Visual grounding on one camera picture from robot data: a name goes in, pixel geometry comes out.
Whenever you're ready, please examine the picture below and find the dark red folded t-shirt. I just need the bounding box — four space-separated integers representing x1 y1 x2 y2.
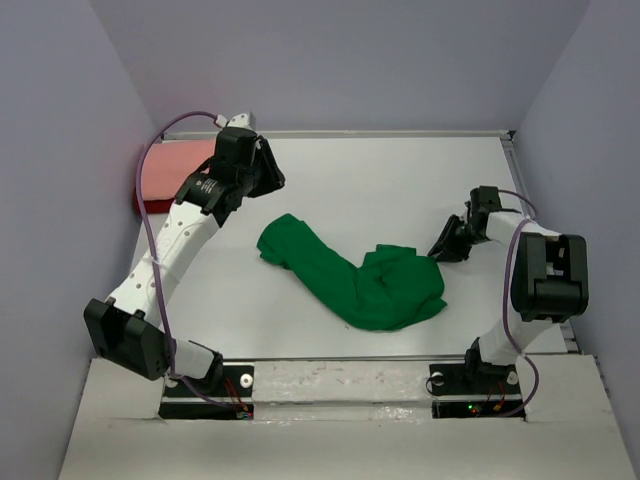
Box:
132 194 174 215

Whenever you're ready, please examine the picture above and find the pink folded t-shirt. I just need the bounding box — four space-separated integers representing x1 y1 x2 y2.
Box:
141 139 215 202

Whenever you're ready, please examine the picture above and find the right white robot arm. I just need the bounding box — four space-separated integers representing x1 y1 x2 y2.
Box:
428 186 589 392

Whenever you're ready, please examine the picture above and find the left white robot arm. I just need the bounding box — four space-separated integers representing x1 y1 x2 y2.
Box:
83 127 285 395

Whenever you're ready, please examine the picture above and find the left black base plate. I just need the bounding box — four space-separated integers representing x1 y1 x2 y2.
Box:
158 361 255 421

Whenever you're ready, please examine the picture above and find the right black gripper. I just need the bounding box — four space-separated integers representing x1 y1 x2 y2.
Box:
427 214 487 263

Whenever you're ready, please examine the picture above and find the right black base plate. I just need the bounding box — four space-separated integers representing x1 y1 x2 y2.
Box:
425 363 524 419

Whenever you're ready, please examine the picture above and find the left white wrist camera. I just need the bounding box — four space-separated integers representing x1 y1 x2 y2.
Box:
214 112 256 131

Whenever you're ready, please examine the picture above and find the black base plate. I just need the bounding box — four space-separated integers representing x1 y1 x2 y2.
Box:
425 363 524 419
158 361 255 421

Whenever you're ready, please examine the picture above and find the green t-shirt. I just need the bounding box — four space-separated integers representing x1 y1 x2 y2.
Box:
257 214 447 332

